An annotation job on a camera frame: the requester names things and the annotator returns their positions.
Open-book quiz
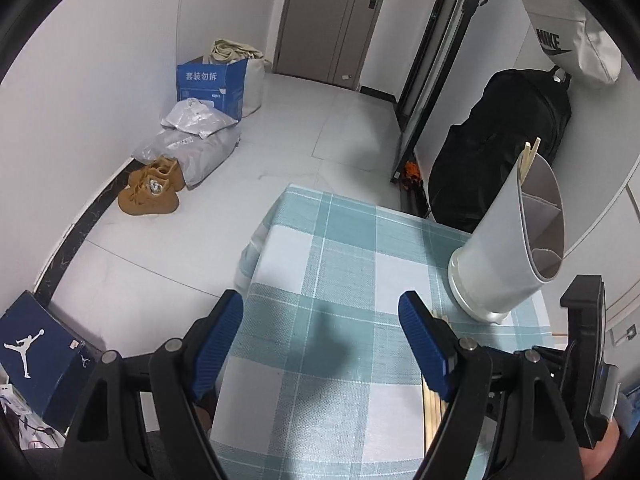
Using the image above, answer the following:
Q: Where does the black backpack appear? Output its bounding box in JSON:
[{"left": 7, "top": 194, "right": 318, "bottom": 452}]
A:
[{"left": 427, "top": 66, "right": 572, "bottom": 233}]

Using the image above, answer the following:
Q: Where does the teal checked tablecloth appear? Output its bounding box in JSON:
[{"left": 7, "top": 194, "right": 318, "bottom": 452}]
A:
[{"left": 210, "top": 185, "right": 552, "bottom": 479}]

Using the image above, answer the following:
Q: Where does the blue cardboard box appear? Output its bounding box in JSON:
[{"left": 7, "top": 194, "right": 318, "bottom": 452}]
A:
[{"left": 176, "top": 61, "right": 245, "bottom": 120}]

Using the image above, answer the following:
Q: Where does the white divided utensil holder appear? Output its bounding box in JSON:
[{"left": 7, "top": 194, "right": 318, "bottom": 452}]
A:
[{"left": 448, "top": 155, "right": 565, "bottom": 324}]

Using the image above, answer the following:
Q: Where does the black framed glass door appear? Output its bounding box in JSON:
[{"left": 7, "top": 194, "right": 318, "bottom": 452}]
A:
[{"left": 390, "top": 0, "right": 487, "bottom": 183}]

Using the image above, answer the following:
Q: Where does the wooden chopstick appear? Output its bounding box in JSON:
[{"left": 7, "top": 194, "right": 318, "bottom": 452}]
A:
[
  {"left": 422, "top": 379, "right": 448, "bottom": 453},
  {"left": 518, "top": 138, "right": 541, "bottom": 184}
]

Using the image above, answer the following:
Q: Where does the white plastic parcel bag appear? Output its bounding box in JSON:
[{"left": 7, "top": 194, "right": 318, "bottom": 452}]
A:
[{"left": 160, "top": 98, "right": 238, "bottom": 139}]

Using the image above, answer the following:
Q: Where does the navy Jordan shoe box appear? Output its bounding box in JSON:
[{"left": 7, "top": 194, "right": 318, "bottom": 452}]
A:
[{"left": 0, "top": 292, "right": 99, "bottom": 432}]

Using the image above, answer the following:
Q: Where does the tan shoe front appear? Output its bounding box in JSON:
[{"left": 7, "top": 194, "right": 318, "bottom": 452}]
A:
[{"left": 117, "top": 178, "right": 179, "bottom": 216}]

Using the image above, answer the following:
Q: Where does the white Nike bag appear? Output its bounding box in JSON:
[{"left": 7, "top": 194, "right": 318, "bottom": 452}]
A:
[{"left": 522, "top": 0, "right": 623, "bottom": 88}]

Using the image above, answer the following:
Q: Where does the orange black tool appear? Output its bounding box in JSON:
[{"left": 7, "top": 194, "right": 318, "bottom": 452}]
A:
[{"left": 399, "top": 160, "right": 423, "bottom": 191}]

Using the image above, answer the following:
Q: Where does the grey door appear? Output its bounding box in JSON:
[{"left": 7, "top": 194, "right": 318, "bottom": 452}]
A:
[{"left": 274, "top": 0, "right": 383, "bottom": 90}]

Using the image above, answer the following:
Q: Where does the tan shoe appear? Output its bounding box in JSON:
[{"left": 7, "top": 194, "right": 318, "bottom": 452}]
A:
[
  {"left": 128, "top": 156, "right": 186, "bottom": 192},
  {"left": 117, "top": 178, "right": 179, "bottom": 216}
]

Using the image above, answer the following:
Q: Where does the beige fabric bag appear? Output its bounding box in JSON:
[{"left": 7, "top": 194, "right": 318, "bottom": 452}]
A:
[{"left": 208, "top": 38, "right": 271, "bottom": 118}]

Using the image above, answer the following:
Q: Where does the tan shoe rear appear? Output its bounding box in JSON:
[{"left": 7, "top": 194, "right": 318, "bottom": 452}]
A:
[{"left": 128, "top": 156, "right": 186, "bottom": 192}]

